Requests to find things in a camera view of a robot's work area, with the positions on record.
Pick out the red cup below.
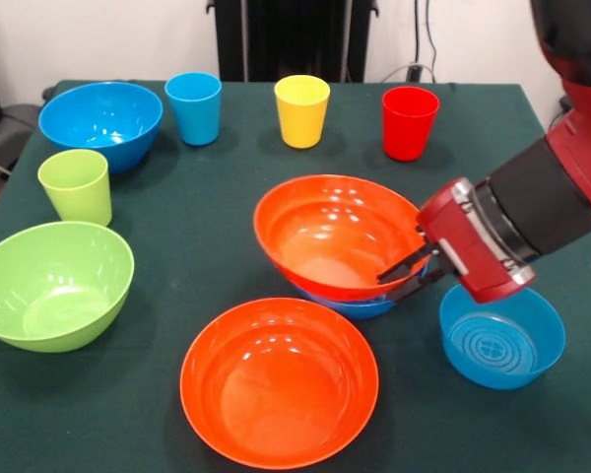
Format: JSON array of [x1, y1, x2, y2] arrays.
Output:
[[381, 87, 441, 163]]

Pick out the small blue bowl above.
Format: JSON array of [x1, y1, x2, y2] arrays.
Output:
[[438, 283, 567, 391]]

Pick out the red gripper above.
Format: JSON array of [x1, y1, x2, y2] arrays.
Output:
[[376, 177, 537, 305]]

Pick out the green bowl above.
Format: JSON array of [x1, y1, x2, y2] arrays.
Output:
[[0, 221, 136, 354]]

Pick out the light blue cup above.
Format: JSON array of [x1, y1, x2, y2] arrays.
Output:
[[164, 72, 223, 147]]

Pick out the dark green tablecloth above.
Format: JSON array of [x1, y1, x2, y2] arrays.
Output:
[[0, 80, 591, 473]]

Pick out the large blue bowl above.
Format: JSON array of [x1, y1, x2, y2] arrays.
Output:
[[293, 265, 432, 321], [37, 81, 164, 174]]

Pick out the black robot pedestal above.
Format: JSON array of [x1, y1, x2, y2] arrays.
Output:
[[206, 0, 380, 84]]

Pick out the black wall cables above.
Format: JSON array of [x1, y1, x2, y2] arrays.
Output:
[[406, 0, 438, 83]]

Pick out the lime green cup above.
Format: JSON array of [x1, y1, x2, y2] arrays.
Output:
[[36, 149, 113, 227]]

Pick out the orange bowl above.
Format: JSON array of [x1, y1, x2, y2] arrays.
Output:
[[253, 173, 430, 302], [178, 297, 380, 469]]

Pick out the yellow cup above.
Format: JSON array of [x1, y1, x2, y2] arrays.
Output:
[[274, 75, 332, 150]]

